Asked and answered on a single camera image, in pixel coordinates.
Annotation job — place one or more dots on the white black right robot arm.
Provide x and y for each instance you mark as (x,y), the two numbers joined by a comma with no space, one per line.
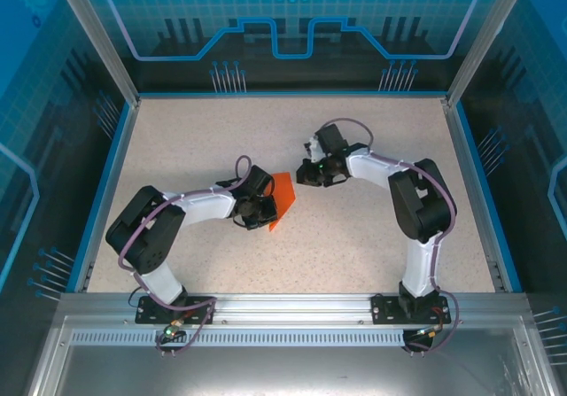
(372,168)

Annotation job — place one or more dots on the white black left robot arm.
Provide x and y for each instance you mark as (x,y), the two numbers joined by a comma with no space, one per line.
(208,205)

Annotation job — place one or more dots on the long blue trim strip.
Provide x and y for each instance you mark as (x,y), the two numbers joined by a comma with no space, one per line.
(288,94)

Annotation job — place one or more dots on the aluminium base beam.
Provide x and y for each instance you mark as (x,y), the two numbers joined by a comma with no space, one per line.
(288,307)

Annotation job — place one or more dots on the blue side trim strip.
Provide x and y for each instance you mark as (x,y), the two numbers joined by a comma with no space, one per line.
(100,196)
(487,192)

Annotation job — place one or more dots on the blue circuit print side panel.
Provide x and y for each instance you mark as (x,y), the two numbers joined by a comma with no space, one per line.
(531,103)
(35,103)

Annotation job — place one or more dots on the aluminium side rail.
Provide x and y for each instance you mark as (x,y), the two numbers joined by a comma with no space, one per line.
(474,192)
(111,192)

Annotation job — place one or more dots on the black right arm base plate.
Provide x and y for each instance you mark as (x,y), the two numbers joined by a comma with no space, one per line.
(383,309)

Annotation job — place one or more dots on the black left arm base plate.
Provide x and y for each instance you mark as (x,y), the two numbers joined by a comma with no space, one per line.
(150,312)

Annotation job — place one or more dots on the metal tray frame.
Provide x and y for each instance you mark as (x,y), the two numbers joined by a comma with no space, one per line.
(283,369)

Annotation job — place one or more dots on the aluminium frame post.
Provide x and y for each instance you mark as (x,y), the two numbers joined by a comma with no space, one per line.
(102,46)
(483,41)

